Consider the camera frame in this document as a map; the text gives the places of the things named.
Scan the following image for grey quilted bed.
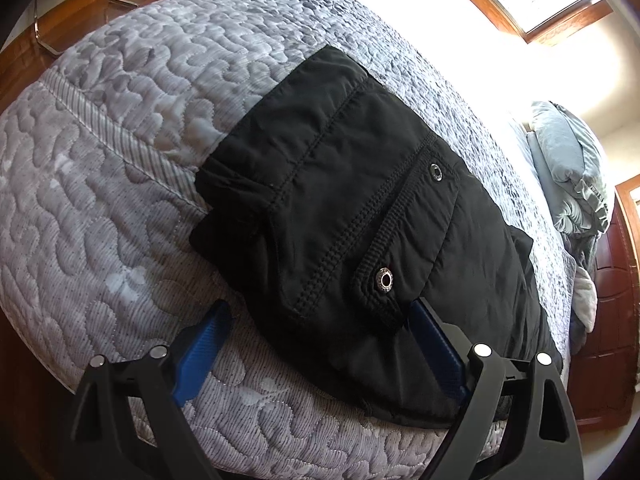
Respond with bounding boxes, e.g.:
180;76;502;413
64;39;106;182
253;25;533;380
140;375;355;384
0;0;575;480

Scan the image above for white cloth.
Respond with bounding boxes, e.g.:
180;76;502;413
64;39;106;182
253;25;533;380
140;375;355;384
572;264;600;334

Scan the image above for wooden frame window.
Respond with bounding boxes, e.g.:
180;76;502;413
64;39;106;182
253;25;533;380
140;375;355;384
419;0;617;47

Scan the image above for black pants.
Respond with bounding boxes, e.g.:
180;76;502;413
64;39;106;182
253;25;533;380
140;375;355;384
190;45;563;429

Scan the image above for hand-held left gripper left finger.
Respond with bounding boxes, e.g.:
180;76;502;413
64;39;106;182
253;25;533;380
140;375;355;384
70;299;232;480

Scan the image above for grey ruffled pillow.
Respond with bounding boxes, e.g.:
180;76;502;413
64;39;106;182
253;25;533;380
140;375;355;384
529;100;616;235

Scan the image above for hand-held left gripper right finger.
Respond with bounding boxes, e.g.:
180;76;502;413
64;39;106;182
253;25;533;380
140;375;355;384
409;296;585;480

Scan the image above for wooden headboard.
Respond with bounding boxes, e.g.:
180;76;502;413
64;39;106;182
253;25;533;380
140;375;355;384
570;174;640;427

